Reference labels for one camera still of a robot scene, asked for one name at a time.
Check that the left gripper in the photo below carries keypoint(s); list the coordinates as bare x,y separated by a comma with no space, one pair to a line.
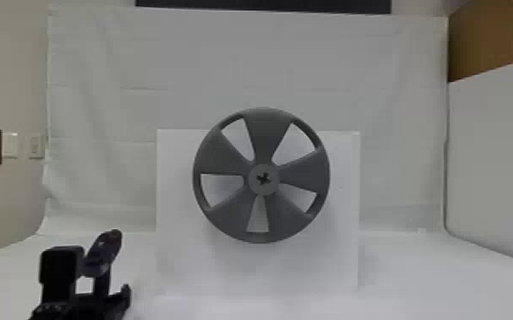
55,313

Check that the cardboard box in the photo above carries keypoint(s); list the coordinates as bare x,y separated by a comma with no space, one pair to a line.
479,40

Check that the dark screen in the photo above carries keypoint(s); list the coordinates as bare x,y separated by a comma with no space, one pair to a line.
260,5

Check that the large white panel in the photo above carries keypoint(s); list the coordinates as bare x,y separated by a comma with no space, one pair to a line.
493,156

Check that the grey wheel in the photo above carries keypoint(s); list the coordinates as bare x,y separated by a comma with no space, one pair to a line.
225,154

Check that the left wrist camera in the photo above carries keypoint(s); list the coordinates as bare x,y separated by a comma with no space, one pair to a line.
59,272

